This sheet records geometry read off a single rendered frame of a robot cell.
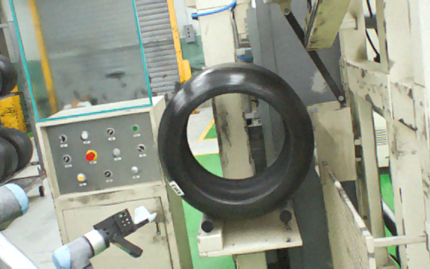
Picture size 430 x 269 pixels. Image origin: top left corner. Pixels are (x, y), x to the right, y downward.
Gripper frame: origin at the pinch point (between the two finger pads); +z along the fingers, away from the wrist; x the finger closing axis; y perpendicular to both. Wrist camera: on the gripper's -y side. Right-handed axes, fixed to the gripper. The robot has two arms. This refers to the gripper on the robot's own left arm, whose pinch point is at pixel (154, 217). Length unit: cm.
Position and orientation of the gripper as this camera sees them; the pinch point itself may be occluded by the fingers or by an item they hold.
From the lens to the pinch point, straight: 195.6
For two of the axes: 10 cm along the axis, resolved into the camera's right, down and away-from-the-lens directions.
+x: -5.0, 2.6, 8.3
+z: 7.4, -3.7, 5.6
